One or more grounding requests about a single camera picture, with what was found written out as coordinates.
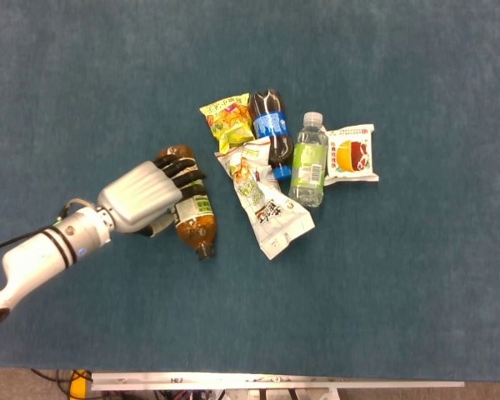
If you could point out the large white snack bag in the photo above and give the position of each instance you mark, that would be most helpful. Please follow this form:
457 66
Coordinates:
271 216

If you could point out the small white pastry packet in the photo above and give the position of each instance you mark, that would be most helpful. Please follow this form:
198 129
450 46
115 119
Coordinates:
352 154

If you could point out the blue table cloth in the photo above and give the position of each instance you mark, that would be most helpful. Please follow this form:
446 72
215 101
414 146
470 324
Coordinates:
358 291

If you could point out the brown tea bottle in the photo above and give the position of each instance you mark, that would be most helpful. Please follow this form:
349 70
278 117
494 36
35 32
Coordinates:
196 227

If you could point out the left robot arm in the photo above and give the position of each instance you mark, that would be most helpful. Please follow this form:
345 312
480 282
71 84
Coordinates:
33 254

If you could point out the aluminium rail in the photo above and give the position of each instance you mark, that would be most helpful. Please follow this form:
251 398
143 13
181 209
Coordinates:
275 381

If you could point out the cola bottle blue label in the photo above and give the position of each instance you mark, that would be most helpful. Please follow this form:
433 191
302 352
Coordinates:
271 125

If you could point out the water bottle green label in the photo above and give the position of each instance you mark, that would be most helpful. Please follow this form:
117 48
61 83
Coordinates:
308 166

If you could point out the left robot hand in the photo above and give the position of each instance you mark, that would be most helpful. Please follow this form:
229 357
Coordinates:
137 191

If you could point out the yellow green chips bag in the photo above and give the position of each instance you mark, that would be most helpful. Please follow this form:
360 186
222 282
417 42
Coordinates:
229 123

